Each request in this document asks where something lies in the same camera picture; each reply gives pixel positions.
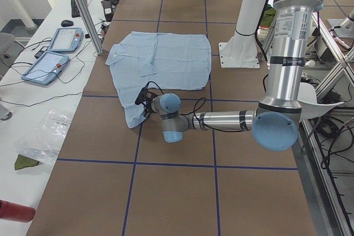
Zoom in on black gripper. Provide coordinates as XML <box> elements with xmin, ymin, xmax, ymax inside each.
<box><xmin>143</xmin><ymin>103</ymin><xmax>154</xmax><ymax>118</ymax></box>

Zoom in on clear plastic bag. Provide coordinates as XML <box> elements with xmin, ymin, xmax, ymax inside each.
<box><xmin>17</xmin><ymin>108</ymin><xmax>74</xmax><ymax>165</ymax></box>

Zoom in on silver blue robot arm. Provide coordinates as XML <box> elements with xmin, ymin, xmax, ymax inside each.
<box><xmin>135</xmin><ymin>0</ymin><xmax>322</xmax><ymax>151</ymax></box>

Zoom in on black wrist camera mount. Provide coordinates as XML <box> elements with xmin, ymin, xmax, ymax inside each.
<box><xmin>134</xmin><ymin>87</ymin><xmax>154</xmax><ymax>106</ymax></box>

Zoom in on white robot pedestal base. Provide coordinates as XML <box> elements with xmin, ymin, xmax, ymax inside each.
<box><xmin>219</xmin><ymin>0</ymin><xmax>267</xmax><ymax>69</ymax></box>

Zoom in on blue teach pendant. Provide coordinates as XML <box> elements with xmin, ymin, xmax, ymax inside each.
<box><xmin>21</xmin><ymin>51</ymin><xmax>69</xmax><ymax>86</ymax></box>
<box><xmin>48</xmin><ymin>27</ymin><xmax>83</xmax><ymax>53</ymax></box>

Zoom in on light blue striped shirt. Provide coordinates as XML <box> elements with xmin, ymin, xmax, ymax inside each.
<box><xmin>106</xmin><ymin>32</ymin><xmax>212</xmax><ymax>128</ymax></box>

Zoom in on white curved chair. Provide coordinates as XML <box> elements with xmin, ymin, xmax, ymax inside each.
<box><xmin>298</xmin><ymin>82</ymin><xmax>343</xmax><ymax>120</ymax></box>

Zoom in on black keyboard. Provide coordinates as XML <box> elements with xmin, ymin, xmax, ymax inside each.
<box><xmin>71</xmin><ymin>0</ymin><xmax>87</xmax><ymax>18</ymax></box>

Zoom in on red cylinder bottle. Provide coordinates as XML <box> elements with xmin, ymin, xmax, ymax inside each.
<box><xmin>1</xmin><ymin>200</ymin><xmax>35</xmax><ymax>223</ymax></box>

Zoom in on green folded cloth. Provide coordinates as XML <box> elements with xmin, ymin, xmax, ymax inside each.
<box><xmin>14</xmin><ymin>154</ymin><xmax>39</xmax><ymax>171</ymax></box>

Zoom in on upper blue teach pendant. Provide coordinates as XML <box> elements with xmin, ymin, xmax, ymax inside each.
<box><xmin>48</xmin><ymin>27</ymin><xmax>83</xmax><ymax>53</ymax></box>

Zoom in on aluminium frame post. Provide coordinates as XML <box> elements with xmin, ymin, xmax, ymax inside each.
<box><xmin>75</xmin><ymin>0</ymin><xmax>103</xmax><ymax>55</ymax></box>

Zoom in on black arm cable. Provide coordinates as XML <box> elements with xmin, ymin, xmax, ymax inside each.
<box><xmin>145</xmin><ymin>81</ymin><xmax>249</xmax><ymax>133</ymax></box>

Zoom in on lower blue teach pendant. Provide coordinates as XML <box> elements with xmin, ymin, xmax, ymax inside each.
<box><xmin>21</xmin><ymin>51</ymin><xmax>69</xmax><ymax>86</ymax></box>

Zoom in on black computer mouse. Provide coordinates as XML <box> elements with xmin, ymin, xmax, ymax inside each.
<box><xmin>61</xmin><ymin>19</ymin><xmax>74</xmax><ymax>27</ymax></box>

